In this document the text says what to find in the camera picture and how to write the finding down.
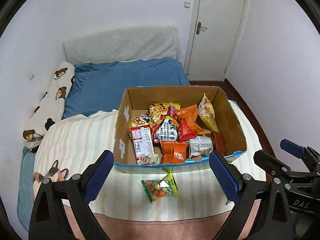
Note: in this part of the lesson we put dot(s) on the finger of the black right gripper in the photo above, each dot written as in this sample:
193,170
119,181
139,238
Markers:
269,164

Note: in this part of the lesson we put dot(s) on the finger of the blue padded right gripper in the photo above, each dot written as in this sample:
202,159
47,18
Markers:
297,151

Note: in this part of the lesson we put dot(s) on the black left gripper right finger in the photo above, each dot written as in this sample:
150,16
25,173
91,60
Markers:
273,219

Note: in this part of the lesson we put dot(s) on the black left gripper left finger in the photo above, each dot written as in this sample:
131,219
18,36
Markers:
49,219

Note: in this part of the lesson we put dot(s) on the yellow egg cracker snack bag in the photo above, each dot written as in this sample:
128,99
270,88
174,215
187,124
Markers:
207,114

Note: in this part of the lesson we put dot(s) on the white bedroom door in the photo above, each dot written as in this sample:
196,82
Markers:
215,30

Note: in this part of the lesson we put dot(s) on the dark red snack packet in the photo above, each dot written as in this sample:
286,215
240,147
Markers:
218,142

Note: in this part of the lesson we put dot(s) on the white label snack packet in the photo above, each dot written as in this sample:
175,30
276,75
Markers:
200,146

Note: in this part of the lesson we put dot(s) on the orange snack packet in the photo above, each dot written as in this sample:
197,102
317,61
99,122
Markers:
189,114

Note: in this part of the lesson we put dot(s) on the orange packet front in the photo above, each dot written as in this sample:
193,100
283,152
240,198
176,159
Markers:
174,152

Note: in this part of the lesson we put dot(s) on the bear print long pillow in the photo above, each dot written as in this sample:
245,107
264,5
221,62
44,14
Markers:
50,108

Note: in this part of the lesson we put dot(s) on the white blue printed packet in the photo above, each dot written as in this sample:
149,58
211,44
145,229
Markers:
167,131

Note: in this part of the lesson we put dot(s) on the green fruit candy bag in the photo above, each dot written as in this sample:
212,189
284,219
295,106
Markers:
155,189

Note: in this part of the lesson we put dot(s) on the blue green cardboard box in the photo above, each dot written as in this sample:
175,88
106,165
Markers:
136,101

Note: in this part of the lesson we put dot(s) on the small white green packet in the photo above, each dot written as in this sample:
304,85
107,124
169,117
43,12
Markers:
149,160

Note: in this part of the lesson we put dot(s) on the red white milk carton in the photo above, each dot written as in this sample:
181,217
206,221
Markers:
142,142

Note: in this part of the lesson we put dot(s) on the yellow noodle snack bag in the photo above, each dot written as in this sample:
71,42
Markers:
157,111

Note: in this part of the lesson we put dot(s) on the blue bed sheet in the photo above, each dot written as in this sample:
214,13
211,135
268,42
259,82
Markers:
100,87

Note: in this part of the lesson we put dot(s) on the white headboard cushion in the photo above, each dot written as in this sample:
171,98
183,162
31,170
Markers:
124,45

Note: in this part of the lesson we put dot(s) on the wall light switch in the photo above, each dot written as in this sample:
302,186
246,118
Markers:
187,4

